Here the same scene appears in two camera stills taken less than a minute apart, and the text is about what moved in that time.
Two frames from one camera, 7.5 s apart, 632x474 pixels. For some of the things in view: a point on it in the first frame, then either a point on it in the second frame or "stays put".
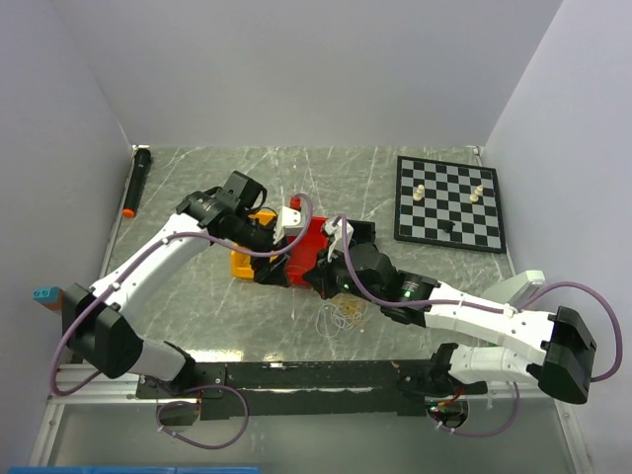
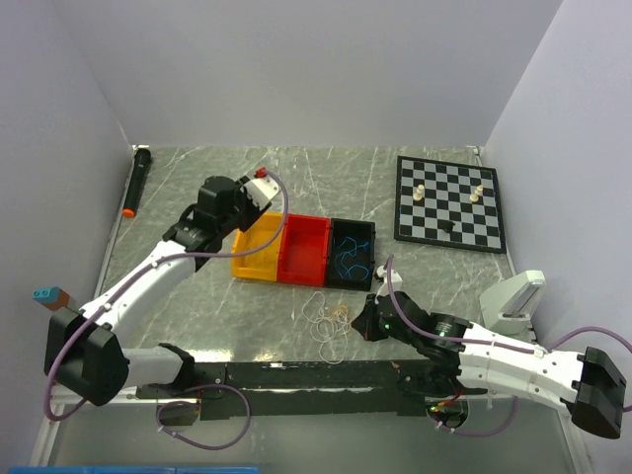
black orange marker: [141, 163] stays put
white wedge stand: [518, 291] stays put
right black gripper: [320, 276] -> [362, 324]
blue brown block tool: [50, 298] stays put
